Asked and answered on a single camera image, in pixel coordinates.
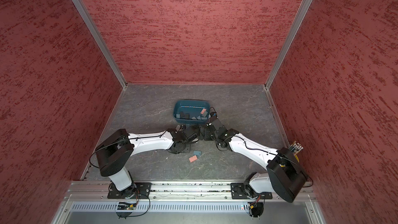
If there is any blue eraser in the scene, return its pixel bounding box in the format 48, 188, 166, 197
193, 150, 202, 157

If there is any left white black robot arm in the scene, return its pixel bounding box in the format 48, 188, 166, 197
93, 128, 199, 200

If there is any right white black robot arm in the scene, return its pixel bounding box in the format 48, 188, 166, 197
204, 126, 309, 203

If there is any teal plastic storage box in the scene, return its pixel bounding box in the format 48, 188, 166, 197
173, 100, 210, 124

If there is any yellow pencil cup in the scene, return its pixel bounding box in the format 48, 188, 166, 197
288, 141, 304, 162

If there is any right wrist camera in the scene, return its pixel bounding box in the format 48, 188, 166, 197
206, 116, 227, 135

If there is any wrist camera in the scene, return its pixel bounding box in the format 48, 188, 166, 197
206, 116, 227, 135
181, 125, 201, 143

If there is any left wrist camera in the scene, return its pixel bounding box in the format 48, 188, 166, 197
181, 125, 201, 143

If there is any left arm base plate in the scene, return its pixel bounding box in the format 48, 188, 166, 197
107, 183, 152, 199

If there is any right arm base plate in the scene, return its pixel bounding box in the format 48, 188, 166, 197
230, 183, 273, 200

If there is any aluminium front rail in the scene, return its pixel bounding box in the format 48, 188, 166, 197
63, 180, 316, 202

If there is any perforated cable tray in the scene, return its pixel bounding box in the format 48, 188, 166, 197
70, 201, 250, 214

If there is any right aluminium corner post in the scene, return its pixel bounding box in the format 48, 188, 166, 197
265, 0, 313, 91

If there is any aluminium corner post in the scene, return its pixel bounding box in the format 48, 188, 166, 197
72, 0, 127, 90
265, 0, 313, 91

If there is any left aluminium corner post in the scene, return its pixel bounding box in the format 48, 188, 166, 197
72, 0, 127, 90

